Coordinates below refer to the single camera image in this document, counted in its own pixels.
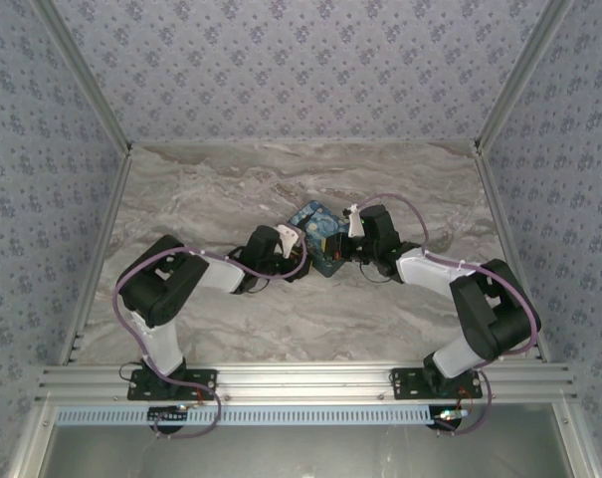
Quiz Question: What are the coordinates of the teal starry night print box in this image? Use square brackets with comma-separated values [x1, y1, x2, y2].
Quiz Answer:
[286, 200, 354, 279]

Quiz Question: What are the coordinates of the grey metal panel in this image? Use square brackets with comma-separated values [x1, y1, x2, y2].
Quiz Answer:
[46, 422, 566, 478]

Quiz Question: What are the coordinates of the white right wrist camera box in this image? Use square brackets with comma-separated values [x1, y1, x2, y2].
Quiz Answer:
[343, 202, 366, 240]

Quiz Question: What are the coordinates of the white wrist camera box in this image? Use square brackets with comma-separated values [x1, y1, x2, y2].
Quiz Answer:
[276, 223, 302, 258]
[343, 202, 366, 240]

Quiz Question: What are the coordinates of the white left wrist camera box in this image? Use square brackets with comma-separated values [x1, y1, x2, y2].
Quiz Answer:
[276, 223, 302, 258]

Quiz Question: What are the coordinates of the aluminium side rail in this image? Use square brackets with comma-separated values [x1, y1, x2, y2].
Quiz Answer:
[59, 146, 135, 367]
[473, 143, 552, 363]

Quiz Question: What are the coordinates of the aluminium rail beam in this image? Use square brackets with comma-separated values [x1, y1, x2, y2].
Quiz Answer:
[31, 361, 579, 405]

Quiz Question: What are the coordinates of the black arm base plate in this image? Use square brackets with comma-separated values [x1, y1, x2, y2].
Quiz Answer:
[389, 366, 484, 402]
[126, 366, 219, 402]

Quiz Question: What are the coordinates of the slotted cable duct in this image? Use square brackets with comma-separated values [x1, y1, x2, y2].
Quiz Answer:
[54, 403, 435, 427]

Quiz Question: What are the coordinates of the black cable connector board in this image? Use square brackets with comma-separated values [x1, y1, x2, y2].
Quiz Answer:
[426, 405, 472, 430]
[147, 405, 191, 425]

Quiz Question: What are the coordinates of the aluminium frame post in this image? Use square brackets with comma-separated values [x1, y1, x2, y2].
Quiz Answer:
[473, 0, 579, 150]
[31, 0, 134, 156]

